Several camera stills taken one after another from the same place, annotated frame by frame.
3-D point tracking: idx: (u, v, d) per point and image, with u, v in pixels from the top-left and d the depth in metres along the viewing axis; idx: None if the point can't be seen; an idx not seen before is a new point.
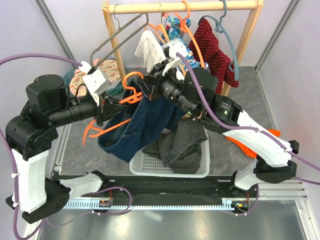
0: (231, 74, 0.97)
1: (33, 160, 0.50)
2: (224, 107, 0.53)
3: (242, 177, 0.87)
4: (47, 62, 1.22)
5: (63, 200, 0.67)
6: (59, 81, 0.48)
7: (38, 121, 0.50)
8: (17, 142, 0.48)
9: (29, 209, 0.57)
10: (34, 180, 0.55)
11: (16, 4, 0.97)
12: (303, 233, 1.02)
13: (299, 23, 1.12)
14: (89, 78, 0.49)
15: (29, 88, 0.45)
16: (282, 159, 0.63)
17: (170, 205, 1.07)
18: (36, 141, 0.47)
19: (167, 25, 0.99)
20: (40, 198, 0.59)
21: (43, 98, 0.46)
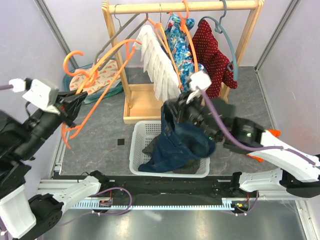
0: (230, 74, 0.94)
1: (7, 198, 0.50)
2: (248, 130, 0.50)
3: (254, 181, 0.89)
4: (47, 62, 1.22)
5: (56, 217, 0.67)
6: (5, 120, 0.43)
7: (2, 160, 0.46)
8: None
9: (17, 235, 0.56)
10: (13, 211, 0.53)
11: (16, 4, 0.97)
12: (302, 233, 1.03)
13: (299, 23, 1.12)
14: (32, 96, 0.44)
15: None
16: (312, 172, 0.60)
17: (170, 205, 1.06)
18: (4, 181, 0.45)
19: (170, 23, 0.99)
20: (28, 223, 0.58)
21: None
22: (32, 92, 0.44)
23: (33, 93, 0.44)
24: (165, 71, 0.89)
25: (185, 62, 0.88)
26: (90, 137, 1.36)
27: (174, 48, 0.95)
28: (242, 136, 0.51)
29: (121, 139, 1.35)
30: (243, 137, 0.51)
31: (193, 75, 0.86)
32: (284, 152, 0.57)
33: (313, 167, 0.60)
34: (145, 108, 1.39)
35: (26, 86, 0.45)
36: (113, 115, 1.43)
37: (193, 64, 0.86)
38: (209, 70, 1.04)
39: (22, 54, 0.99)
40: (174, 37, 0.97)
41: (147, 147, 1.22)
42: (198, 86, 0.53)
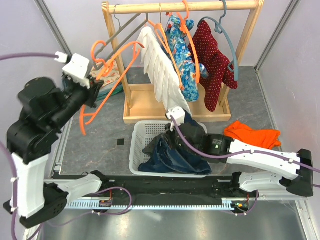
0: (231, 74, 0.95)
1: (33, 164, 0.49)
2: (215, 143, 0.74)
3: (253, 181, 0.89)
4: (47, 62, 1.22)
5: (61, 205, 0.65)
6: (50, 84, 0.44)
7: (36, 125, 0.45)
8: (18, 146, 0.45)
9: (27, 214, 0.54)
10: (33, 182, 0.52)
11: (16, 4, 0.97)
12: (302, 233, 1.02)
13: (299, 23, 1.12)
14: (70, 65, 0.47)
15: (19, 96, 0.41)
16: (290, 168, 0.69)
17: (170, 205, 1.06)
18: (37, 145, 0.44)
19: (170, 24, 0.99)
20: (38, 203, 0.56)
21: (37, 105, 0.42)
22: (71, 62, 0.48)
23: (72, 64, 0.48)
24: (166, 72, 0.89)
25: (185, 63, 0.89)
26: (90, 137, 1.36)
27: (175, 49, 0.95)
28: (214, 150, 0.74)
29: (121, 139, 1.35)
30: (214, 150, 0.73)
31: (194, 75, 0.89)
32: (254, 155, 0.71)
33: (289, 163, 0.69)
34: (146, 108, 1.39)
35: (67, 60, 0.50)
36: (113, 115, 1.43)
37: (193, 64, 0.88)
38: (209, 71, 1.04)
39: (21, 54, 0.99)
40: (174, 38, 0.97)
41: (147, 148, 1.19)
42: (172, 115, 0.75)
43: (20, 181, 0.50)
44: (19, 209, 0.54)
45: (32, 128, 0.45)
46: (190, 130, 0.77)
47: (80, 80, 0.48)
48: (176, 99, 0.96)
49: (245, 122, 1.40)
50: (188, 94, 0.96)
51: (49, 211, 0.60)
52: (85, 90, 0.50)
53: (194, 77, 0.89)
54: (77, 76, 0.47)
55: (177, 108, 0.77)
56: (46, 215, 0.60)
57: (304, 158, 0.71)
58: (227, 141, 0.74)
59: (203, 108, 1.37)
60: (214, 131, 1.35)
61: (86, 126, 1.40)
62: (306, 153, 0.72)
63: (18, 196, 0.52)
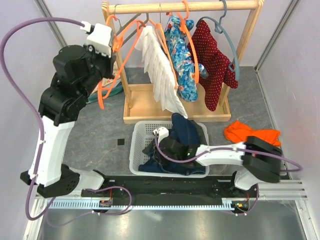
0: (231, 74, 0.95)
1: (62, 126, 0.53)
2: (189, 151, 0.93)
3: (241, 177, 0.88)
4: (47, 62, 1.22)
5: (73, 183, 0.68)
6: (80, 50, 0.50)
7: (66, 90, 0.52)
8: (51, 109, 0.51)
9: (46, 182, 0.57)
10: (57, 147, 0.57)
11: (16, 4, 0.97)
12: (302, 233, 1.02)
13: (298, 23, 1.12)
14: (95, 34, 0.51)
15: (55, 59, 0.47)
16: (236, 155, 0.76)
17: (170, 205, 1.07)
18: (69, 108, 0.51)
19: (170, 24, 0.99)
20: (56, 173, 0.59)
21: (70, 69, 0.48)
22: (95, 31, 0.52)
23: (95, 33, 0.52)
24: (164, 72, 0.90)
25: (184, 63, 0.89)
26: (90, 137, 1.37)
27: (174, 49, 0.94)
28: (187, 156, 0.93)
29: (121, 139, 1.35)
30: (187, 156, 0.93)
31: (193, 75, 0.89)
32: (211, 153, 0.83)
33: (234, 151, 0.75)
34: (146, 108, 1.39)
35: (91, 30, 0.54)
36: (113, 115, 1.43)
37: (193, 64, 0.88)
38: (209, 71, 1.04)
39: (21, 54, 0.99)
40: (174, 38, 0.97)
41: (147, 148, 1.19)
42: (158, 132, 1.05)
43: (46, 144, 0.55)
44: (37, 178, 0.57)
45: (64, 93, 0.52)
46: (169, 142, 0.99)
47: (104, 48, 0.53)
48: (172, 100, 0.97)
49: (245, 122, 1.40)
50: (187, 94, 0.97)
51: (64, 184, 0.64)
52: (107, 58, 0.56)
53: (193, 77, 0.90)
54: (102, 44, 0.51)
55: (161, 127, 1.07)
56: (61, 186, 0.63)
57: (248, 143, 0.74)
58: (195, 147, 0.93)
59: (203, 108, 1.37)
60: (214, 131, 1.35)
61: (86, 126, 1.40)
62: (250, 139, 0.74)
63: (40, 162, 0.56)
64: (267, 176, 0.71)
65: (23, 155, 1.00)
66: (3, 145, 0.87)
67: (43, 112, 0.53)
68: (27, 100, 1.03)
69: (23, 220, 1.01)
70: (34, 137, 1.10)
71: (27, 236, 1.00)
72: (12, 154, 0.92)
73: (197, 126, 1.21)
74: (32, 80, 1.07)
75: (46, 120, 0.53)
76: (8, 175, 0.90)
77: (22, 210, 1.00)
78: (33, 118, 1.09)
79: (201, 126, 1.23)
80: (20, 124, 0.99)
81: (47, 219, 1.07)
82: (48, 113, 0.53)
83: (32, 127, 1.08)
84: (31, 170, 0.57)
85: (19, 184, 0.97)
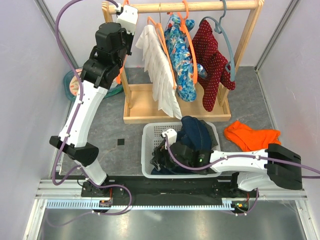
0: (227, 74, 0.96)
1: (100, 90, 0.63)
2: (201, 156, 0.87)
3: (249, 180, 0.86)
4: (47, 62, 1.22)
5: (94, 154, 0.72)
6: (115, 26, 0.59)
7: (103, 60, 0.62)
8: (92, 78, 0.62)
9: (76, 141, 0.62)
10: (90, 111, 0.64)
11: (16, 4, 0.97)
12: (302, 233, 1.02)
13: (298, 23, 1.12)
14: (125, 14, 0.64)
15: (97, 33, 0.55)
16: (259, 164, 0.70)
17: (170, 205, 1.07)
18: (108, 75, 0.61)
19: (170, 23, 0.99)
20: (83, 137, 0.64)
21: (109, 41, 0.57)
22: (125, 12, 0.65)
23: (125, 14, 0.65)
24: (163, 72, 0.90)
25: (184, 63, 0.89)
26: (90, 136, 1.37)
27: (174, 48, 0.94)
28: (199, 163, 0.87)
29: (121, 139, 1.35)
30: (199, 163, 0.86)
31: (191, 76, 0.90)
32: (229, 161, 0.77)
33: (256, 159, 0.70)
34: (146, 108, 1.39)
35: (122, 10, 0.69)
36: (113, 115, 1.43)
37: (191, 65, 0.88)
38: (208, 71, 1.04)
39: (22, 54, 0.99)
40: (174, 38, 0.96)
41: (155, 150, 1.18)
42: (166, 134, 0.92)
43: (82, 107, 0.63)
44: (68, 138, 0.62)
45: (101, 64, 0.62)
46: (179, 148, 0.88)
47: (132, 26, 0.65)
48: (169, 100, 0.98)
49: (245, 122, 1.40)
50: (186, 94, 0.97)
51: (89, 152, 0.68)
52: (130, 36, 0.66)
53: (191, 77, 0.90)
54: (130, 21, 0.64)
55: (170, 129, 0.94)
56: (85, 155, 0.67)
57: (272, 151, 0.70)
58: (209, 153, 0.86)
59: (201, 108, 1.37)
60: None
61: None
62: (273, 147, 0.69)
63: (74, 123, 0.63)
64: (291, 184, 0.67)
65: (24, 154, 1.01)
66: (4, 145, 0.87)
67: (84, 77, 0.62)
68: (27, 100, 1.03)
69: (23, 219, 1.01)
70: (34, 136, 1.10)
71: (27, 236, 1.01)
72: (12, 154, 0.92)
73: (208, 126, 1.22)
74: (32, 80, 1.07)
75: (86, 84, 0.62)
76: (8, 175, 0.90)
77: (22, 210, 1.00)
78: (33, 118, 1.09)
79: (211, 126, 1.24)
80: (21, 124, 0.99)
81: (47, 219, 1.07)
82: (89, 78, 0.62)
83: (32, 127, 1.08)
84: (64, 132, 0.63)
85: (18, 183, 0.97)
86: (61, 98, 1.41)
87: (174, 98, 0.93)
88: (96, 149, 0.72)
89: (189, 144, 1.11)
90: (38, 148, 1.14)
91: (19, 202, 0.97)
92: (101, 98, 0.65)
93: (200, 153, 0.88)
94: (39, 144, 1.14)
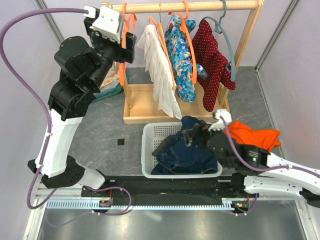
0: (228, 74, 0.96)
1: (69, 121, 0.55)
2: (253, 155, 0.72)
3: (264, 186, 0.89)
4: (47, 62, 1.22)
5: (77, 175, 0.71)
6: (81, 45, 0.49)
7: (74, 85, 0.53)
8: (60, 103, 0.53)
9: (49, 173, 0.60)
10: (63, 141, 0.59)
11: (16, 4, 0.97)
12: (302, 233, 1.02)
13: (299, 23, 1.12)
14: (101, 21, 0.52)
15: (56, 56, 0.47)
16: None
17: (170, 205, 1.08)
18: (77, 104, 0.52)
19: (171, 23, 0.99)
20: (59, 166, 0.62)
21: (72, 66, 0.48)
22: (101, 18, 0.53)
23: (102, 20, 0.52)
24: (163, 72, 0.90)
25: (183, 63, 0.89)
26: (91, 136, 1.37)
27: (174, 48, 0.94)
28: (250, 162, 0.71)
29: (121, 139, 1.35)
30: (251, 162, 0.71)
31: (191, 76, 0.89)
32: (289, 171, 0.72)
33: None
34: (146, 108, 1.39)
35: (97, 15, 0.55)
36: (113, 115, 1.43)
37: (191, 65, 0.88)
38: (207, 71, 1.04)
39: (21, 54, 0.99)
40: (174, 38, 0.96)
41: (156, 150, 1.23)
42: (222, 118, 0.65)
43: (52, 139, 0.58)
44: (42, 168, 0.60)
45: (71, 88, 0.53)
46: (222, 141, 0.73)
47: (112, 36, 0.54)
48: (169, 100, 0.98)
49: (245, 122, 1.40)
50: (185, 94, 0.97)
51: (67, 176, 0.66)
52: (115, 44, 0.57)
53: (191, 77, 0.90)
54: (108, 31, 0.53)
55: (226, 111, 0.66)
56: (64, 179, 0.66)
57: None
58: (264, 154, 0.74)
59: (201, 108, 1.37)
60: None
61: (86, 126, 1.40)
62: None
63: (46, 154, 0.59)
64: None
65: (24, 154, 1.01)
66: (4, 145, 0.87)
67: (52, 105, 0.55)
68: (27, 99, 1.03)
69: (23, 219, 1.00)
70: (34, 137, 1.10)
71: (27, 236, 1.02)
72: (12, 154, 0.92)
73: None
74: (32, 80, 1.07)
75: (54, 114, 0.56)
76: (8, 175, 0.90)
77: (22, 209, 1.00)
78: (33, 118, 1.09)
79: None
80: (20, 123, 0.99)
81: (47, 219, 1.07)
82: (57, 107, 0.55)
83: (32, 126, 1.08)
84: (39, 160, 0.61)
85: (18, 184, 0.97)
86: None
87: (174, 98, 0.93)
88: (80, 171, 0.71)
89: None
90: (38, 147, 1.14)
91: (19, 202, 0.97)
92: (73, 127, 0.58)
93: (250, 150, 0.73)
94: (39, 144, 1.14)
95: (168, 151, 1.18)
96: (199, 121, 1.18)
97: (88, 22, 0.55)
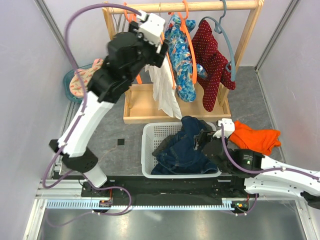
0: (228, 74, 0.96)
1: (104, 104, 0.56)
2: (247, 158, 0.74)
3: (265, 187, 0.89)
4: (47, 62, 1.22)
5: (92, 163, 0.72)
6: (132, 36, 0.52)
7: (113, 73, 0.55)
8: (98, 89, 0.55)
9: (71, 152, 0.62)
10: (92, 124, 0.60)
11: (16, 4, 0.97)
12: (302, 233, 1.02)
13: (299, 23, 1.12)
14: (149, 23, 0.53)
15: (109, 43, 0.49)
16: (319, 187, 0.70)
17: (170, 205, 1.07)
18: (113, 91, 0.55)
19: (171, 23, 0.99)
20: (81, 147, 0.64)
21: (120, 55, 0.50)
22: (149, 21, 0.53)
23: (149, 23, 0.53)
24: (163, 71, 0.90)
25: (183, 63, 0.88)
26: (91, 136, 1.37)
27: (174, 48, 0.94)
28: (245, 165, 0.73)
29: (121, 139, 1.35)
30: (246, 166, 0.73)
31: (191, 76, 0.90)
32: (283, 174, 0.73)
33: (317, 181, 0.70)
34: (146, 108, 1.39)
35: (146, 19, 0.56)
36: (113, 115, 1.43)
37: (191, 65, 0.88)
38: (207, 71, 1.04)
39: (21, 55, 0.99)
40: (174, 38, 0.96)
41: (156, 150, 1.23)
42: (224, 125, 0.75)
43: (83, 119, 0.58)
44: (65, 146, 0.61)
45: (111, 75, 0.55)
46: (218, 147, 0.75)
47: (154, 39, 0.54)
48: (169, 100, 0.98)
49: (245, 122, 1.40)
50: (185, 94, 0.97)
51: (84, 161, 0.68)
52: (152, 47, 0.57)
53: (191, 77, 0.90)
54: (153, 34, 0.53)
55: (230, 121, 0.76)
56: (81, 163, 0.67)
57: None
58: (258, 157, 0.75)
59: (201, 108, 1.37)
60: None
61: None
62: None
63: (73, 133, 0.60)
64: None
65: (24, 154, 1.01)
66: (4, 145, 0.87)
67: (90, 88, 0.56)
68: (27, 100, 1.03)
69: (23, 219, 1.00)
70: (34, 136, 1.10)
71: (27, 236, 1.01)
72: (12, 153, 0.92)
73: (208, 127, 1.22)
74: (32, 80, 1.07)
75: (91, 96, 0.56)
76: (8, 175, 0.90)
77: (22, 209, 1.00)
78: (33, 118, 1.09)
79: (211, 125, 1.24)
80: (20, 123, 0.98)
81: (47, 219, 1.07)
82: (94, 90, 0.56)
83: (32, 126, 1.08)
84: (63, 138, 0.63)
85: (18, 183, 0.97)
86: (61, 98, 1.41)
87: (174, 99, 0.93)
88: (93, 158, 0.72)
89: (189, 143, 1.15)
90: (38, 147, 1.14)
91: (19, 202, 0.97)
92: (104, 112, 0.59)
93: (245, 154, 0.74)
94: (38, 144, 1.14)
95: (168, 151, 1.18)
96: (200, 121, 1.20)
97: (133, 25, 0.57)
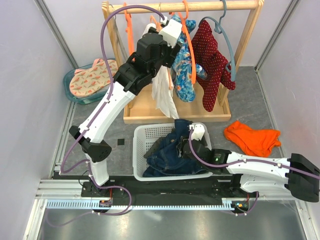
0: (228, 74, 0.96)
1: (128, 94, 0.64)
2: (217, 155, 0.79)
3: (257, 182, 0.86)
4: (47, 62, 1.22)
5: (106, 152, 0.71)
6: (158, 36, 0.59)
7: (138, 67, 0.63)
8: (125, 80, 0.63)
9: (92, 137, 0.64)
10: (114, 113, 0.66)
11: (16, 4, 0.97)
12: (302, 233, 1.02)
13: (299, 23, 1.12)
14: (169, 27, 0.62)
15: (139, 41, 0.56)
16: (280, 172, 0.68)
17: (170, 205, 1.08)
18: (139, 83, 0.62)
19: None
20: (100, 135, 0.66)
21: (148, 50, 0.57)
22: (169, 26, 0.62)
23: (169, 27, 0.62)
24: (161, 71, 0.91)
25: (182, 63, 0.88)
26: None
27: None
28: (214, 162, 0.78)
29: (121, 139, 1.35)
30: (215, 162, 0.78)
31: (190, 76, 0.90)
32: (247, 165, 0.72)
33: (279, 167, 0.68)
34: (144, 108, 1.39)
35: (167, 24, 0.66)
36: None
37: (191, 65, 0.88)
38: (207, 71, 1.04)
39: (21, 55, 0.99)
40: None
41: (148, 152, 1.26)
42: (193, 128, 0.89)
43: (108, 105, 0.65)
44: (86, 131, 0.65)
45: (136, 69, 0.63)
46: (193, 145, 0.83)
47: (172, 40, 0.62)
48: (166, 100, 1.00)
49: (245, 122, 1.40)
50: (184, 94, 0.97)
51: (99, 150, 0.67)
52: (170, 49, 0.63)
53: (190, 77, 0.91)
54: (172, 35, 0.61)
55: (200, 124, 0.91)
56: (96, 151, 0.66)
57: (294, 161, 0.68)
58: (225, 153, 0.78)
59: (201, 108, 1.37)
60: (215, 130, 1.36)
61: None
62: (295, 156, 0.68)
63: (95, 119, 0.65)
64: (310, 197, 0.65)
65: (24, 154, 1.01)
66: (4, 145, 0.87)
67: (117, 79, 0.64)
68: (27, 99, 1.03)
69: (23, 219, 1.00)
70: (34, 137, 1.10)
71: (27, 236, 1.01)
72: (12, 153, 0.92)
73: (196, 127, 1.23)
74: (32, 80, 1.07)
75: (117, 86, 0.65)
76: (8, 175, 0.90)
77: (22, 209, 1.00)
78: (33, 118, 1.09)
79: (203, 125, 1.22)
80: (20, 123, 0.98)
81: (47, 219, 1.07)
82: (121, 81, 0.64)
83: (32, 126, 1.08)
84: (84, 125, 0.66)
85: (17, 183, 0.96)
86: (61, 98, 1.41)
87: (171, 99, 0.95)
88: (107, 147, 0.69)
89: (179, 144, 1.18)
90: (38, 148, 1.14)
91: (19, 202, 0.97)
92: (127, 102, 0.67)
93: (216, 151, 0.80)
94: (38, 144, 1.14)
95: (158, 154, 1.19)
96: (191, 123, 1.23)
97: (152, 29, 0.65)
